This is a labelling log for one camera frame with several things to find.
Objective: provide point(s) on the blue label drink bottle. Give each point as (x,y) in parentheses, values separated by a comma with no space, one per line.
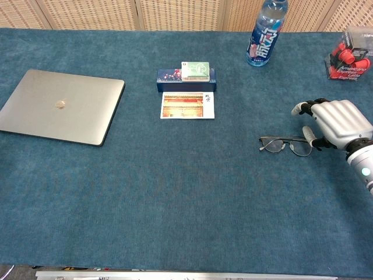
(263,43)

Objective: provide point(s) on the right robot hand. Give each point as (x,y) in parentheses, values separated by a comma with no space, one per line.
(341,122)

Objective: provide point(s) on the blue table mat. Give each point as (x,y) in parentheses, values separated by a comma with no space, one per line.
(186,189)

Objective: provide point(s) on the long dark blue box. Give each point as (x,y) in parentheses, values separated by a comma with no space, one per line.
(169,78)

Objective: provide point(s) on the red palace postcard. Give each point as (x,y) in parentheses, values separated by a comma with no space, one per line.
(183,106)

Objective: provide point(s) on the aluminium rail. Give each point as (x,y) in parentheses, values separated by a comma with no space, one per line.
(186,275)

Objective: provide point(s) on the silver laptop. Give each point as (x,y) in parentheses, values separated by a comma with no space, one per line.
(61,105)

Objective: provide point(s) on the thin-framed eyeglasses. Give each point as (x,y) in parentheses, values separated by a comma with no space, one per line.
(272,145)

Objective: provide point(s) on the clear red coffee capsule box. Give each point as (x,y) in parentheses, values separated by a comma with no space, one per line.
(346,64)

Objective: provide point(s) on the wicker folding screen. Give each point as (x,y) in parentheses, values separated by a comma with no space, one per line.
(180,14)

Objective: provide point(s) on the small green card box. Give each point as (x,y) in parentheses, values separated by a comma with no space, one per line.
(195,70)

